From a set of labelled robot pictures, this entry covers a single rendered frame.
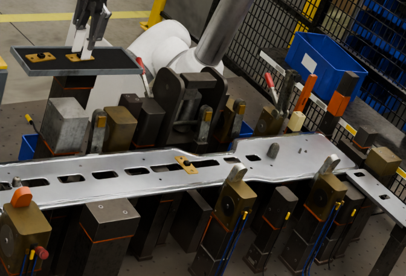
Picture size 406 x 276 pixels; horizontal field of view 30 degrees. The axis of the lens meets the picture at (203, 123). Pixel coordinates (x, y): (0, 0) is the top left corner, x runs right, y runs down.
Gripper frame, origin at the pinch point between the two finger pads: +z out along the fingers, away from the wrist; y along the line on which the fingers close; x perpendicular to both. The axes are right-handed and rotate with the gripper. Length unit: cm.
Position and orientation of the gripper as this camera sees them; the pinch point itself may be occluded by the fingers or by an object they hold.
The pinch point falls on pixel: (83, 45)
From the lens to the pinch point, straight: 222.4
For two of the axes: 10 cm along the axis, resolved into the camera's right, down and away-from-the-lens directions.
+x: -6.8, 1.5, -7.1
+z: -3.1, 8.3, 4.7
